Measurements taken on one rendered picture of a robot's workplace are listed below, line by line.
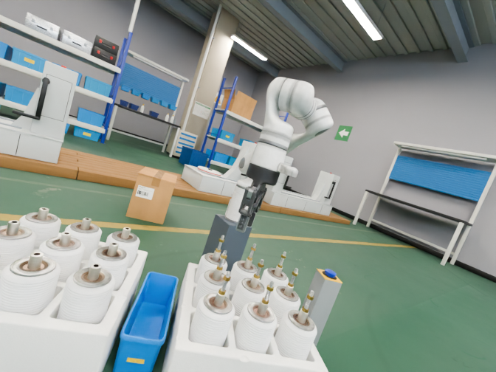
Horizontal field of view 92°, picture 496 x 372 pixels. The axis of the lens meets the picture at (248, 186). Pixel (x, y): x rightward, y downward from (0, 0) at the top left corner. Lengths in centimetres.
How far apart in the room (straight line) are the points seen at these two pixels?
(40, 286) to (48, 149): 180
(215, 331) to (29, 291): 40
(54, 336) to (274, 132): 61
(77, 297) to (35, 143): 186
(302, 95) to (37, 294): 69
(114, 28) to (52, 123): 676
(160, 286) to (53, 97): 181
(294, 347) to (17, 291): 63
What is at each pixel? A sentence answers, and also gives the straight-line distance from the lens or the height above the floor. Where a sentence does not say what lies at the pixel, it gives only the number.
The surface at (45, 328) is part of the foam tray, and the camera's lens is 68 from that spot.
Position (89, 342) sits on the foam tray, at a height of 16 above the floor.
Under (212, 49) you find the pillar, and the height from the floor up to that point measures 295.
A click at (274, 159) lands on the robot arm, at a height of 64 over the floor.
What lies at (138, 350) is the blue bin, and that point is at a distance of 77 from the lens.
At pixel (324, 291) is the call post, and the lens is 95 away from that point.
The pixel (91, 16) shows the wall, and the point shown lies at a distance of 898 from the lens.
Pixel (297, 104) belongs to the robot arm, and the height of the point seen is 76.
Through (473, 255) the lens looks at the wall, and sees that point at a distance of 570.
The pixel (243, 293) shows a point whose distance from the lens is 78.
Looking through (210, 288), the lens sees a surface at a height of 24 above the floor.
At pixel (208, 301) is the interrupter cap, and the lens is 67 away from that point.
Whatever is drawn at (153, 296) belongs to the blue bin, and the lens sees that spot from 103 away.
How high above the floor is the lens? 63
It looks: 7 degrees down
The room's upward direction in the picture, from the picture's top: 19 degrees clockwise
